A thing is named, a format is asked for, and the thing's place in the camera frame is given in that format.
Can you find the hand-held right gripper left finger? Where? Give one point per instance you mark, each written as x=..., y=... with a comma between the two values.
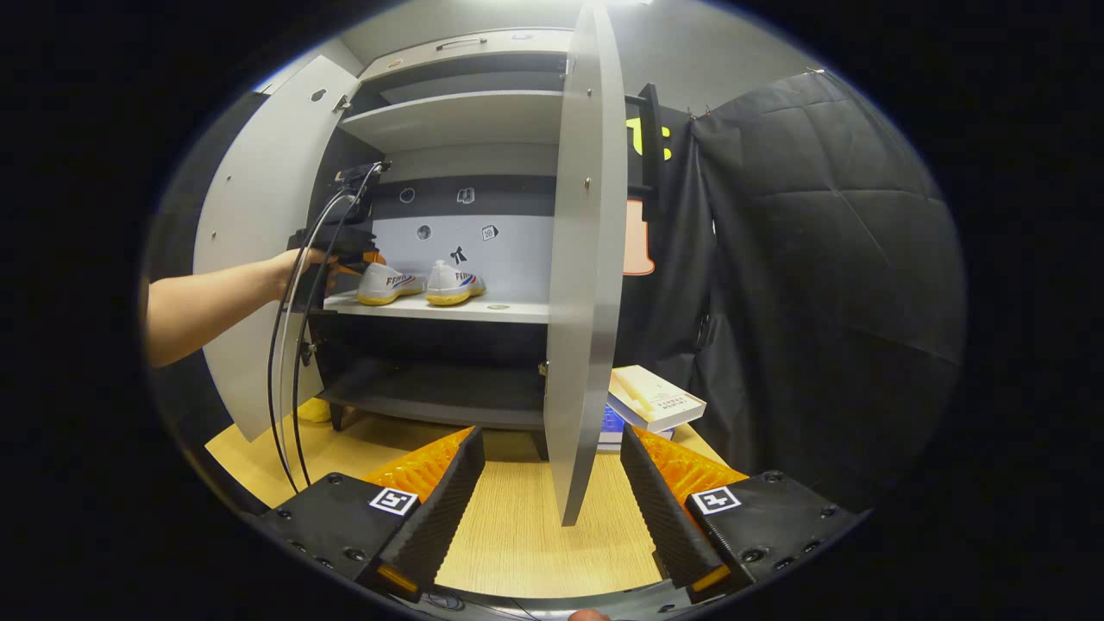
x=448, y=517

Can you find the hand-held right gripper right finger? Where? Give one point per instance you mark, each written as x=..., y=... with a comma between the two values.
x=660, y=517

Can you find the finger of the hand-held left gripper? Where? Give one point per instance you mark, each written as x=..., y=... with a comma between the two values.
x=373, y=257

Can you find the white canvas shoe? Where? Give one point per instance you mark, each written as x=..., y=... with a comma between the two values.
x=453, y=285
x=388, y=285

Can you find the grey shoe cabinet door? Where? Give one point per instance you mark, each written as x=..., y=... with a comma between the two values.
x=586, y=302
x=250, y=190

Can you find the grey shoe cabinet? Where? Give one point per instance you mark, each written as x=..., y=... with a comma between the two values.
x=448, y=116

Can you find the yellow soft toy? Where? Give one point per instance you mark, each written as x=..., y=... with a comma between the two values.
x=315, y=411

